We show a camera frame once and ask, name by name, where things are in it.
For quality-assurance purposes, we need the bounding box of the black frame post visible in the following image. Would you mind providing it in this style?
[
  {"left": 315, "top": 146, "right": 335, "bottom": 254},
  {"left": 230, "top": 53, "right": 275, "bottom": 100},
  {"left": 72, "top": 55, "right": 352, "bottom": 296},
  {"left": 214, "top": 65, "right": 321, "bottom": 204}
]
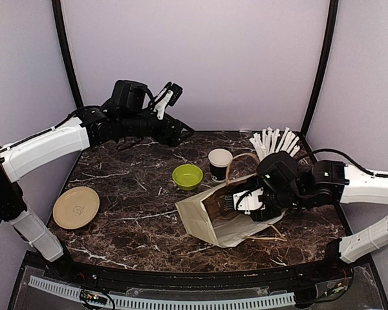
[
  {"left": 51, "top": 0, "right": 83, "bottom": 109},
  {"left": 300, "top": 0, "right": 339, "bottom": 137}
]

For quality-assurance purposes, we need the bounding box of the black cup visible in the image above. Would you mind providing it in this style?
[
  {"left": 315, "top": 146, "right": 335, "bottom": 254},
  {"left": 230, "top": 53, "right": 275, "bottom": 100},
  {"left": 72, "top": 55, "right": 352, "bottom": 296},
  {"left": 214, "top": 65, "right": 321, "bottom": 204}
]
[{"left": 208, "top": 149, "right": 233, "bottom": 183}]

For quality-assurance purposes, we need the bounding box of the beige round plate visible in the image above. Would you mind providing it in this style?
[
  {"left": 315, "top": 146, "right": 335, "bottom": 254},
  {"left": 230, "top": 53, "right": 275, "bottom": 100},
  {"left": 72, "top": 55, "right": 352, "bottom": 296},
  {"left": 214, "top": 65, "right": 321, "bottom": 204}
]
[{"left": 52, "top": 187, "right": 100, "bottom": 230}]

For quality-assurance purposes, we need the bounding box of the brown cardboard cup carrier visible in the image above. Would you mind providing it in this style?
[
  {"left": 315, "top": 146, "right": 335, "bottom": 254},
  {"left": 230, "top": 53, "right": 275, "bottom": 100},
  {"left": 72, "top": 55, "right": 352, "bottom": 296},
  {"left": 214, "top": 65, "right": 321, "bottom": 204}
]
[{"left": 202, "top": 191, "right": 239, "bottom": 224}]

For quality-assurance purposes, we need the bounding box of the grey slotted cable duct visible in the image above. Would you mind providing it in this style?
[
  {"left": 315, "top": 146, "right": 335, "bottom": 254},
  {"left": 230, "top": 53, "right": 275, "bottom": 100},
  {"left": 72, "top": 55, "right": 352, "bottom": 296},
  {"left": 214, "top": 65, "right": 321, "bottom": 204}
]
[{"left": 28, "top": 276, "right": 296, "bottom": 309}]

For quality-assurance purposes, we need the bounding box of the cream paper carry bag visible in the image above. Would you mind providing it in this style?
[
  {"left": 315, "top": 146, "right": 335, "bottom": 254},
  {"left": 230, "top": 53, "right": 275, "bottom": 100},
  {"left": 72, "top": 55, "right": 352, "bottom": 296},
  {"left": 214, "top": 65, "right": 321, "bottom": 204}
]
[{"left": 175, "top": 153, "right": 287, "bottom": 249}]

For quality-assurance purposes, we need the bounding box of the white wrapped straws bundle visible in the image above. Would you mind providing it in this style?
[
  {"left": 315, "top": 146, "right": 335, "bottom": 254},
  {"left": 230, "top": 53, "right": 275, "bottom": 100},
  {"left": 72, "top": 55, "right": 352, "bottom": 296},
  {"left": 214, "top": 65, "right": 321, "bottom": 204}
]
[{"left": 249, "top": 127, "right": 300, "bottom": 161}]

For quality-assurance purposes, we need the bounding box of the right black frame post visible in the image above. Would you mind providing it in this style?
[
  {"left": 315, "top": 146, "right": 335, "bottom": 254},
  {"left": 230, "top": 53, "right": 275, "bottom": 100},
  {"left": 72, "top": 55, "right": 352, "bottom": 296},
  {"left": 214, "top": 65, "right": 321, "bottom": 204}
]
[{"left": 300, "top": 0, "right": 339, "bottom": 137}]

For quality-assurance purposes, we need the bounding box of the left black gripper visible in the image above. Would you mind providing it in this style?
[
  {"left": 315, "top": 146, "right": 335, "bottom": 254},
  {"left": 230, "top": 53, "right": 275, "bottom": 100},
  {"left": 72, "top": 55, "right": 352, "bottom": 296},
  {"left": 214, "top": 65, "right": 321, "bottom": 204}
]
[{"left": 120, "top": 111, "right": 195, "bottom": 147}]

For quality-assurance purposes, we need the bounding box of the black front rail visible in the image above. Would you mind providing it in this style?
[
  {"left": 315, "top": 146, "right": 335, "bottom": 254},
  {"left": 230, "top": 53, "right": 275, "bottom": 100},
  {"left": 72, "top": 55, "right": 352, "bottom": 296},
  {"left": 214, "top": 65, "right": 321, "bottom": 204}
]
[{"left": 52, "top": 243, "right": 341, "bottom": 285}]

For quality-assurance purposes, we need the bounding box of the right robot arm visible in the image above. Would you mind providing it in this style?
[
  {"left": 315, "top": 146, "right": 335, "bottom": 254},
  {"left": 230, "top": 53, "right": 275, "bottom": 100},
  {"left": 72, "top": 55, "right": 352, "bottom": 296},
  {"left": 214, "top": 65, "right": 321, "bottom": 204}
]
[{"left": 256, "top": 151, "right": 388, "bottom": 280}]

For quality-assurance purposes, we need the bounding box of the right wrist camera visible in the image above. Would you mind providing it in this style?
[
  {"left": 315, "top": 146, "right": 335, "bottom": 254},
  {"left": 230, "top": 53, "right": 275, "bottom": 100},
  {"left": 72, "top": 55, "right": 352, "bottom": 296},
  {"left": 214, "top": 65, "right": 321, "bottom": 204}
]
[{"left": 224, "top": 187, "right": 266, "bottom": 215}]

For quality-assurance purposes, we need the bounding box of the green bowl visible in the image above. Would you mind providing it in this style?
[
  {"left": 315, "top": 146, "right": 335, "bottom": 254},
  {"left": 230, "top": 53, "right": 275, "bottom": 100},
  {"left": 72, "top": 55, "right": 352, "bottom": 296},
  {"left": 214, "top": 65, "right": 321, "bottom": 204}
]
[{"left": 172, "top": 164, "right": 203, "bottom": 191}]

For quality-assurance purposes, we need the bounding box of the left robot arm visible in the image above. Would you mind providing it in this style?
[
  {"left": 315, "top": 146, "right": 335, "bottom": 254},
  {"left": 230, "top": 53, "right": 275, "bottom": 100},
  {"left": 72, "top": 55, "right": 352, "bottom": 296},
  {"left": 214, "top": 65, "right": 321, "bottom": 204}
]
[{"left": 0, "top": 80, "right": 194, "bottom": 282}]

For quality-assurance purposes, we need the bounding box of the left black frame post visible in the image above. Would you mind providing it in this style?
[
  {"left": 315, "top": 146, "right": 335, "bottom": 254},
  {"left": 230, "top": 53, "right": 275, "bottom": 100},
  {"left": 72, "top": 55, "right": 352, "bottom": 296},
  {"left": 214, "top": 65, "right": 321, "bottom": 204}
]
[{"left": 51, "top": 0, "right": 83, "bottom": 109}]

